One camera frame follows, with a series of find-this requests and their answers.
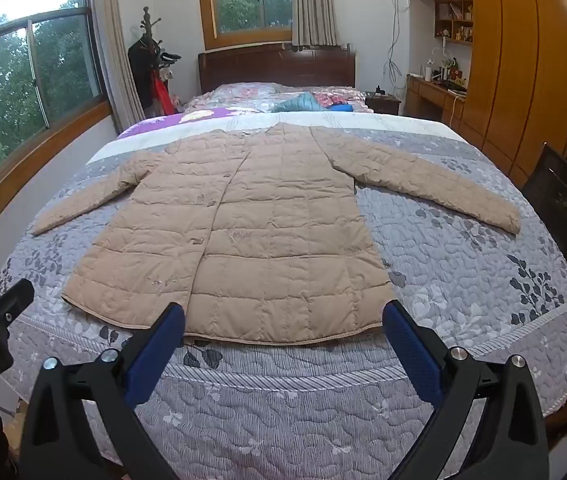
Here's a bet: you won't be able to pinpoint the wooden desk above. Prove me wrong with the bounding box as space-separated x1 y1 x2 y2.
406 74 467 128

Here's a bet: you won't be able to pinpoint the hanging wall cables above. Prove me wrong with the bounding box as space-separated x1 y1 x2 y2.
386 0 407 96

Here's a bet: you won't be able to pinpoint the black chair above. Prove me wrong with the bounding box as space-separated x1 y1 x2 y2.
520 142 567 296

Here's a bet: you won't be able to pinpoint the purple floral blanket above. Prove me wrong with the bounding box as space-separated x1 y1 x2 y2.
116 106 274 141

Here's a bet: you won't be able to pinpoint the dark wooden nightstand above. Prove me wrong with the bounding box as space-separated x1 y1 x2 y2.
365 92 403 115

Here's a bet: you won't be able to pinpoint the long beige curtain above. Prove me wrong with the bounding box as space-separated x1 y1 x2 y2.
91 0 145 133

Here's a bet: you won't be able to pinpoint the red hanging garment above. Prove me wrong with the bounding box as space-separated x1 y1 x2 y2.
152 72 172 116

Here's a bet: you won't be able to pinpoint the wooden coat rack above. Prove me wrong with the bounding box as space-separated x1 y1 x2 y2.
136 6 164 116

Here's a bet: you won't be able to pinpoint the dark wooden headboard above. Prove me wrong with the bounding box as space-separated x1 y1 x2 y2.
198 42 357 96

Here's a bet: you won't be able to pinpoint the grey leaf-print quilted bedspread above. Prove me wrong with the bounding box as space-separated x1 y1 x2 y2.
0 110 567 480

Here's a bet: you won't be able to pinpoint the pink floral bedding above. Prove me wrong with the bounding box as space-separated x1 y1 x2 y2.
184 82 369 113

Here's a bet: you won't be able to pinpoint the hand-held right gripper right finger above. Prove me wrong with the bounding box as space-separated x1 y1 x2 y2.
382 300 550 480

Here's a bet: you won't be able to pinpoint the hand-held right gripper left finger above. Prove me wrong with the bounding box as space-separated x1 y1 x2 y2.
20 302 187 480

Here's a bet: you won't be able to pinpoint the small wooden-framed window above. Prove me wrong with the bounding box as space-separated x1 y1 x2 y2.
198 0 297 51

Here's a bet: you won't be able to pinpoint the wooden wall shelf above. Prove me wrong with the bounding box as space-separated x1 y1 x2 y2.
433 0 474 46

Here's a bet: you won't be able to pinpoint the short beige curtain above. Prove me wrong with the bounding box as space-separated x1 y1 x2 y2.
291 0 340 47

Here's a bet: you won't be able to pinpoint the teal quilted garment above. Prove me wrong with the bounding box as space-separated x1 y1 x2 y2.
271 91 337 112

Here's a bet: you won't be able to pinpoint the beige quilted coat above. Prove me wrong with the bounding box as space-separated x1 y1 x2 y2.
31 121 523 347

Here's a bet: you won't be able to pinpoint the large wooden-framed window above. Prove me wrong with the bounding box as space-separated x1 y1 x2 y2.
0 0 119 226

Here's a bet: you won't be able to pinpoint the wooden wardrobe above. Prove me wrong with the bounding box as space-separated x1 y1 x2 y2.
461 0 567 191

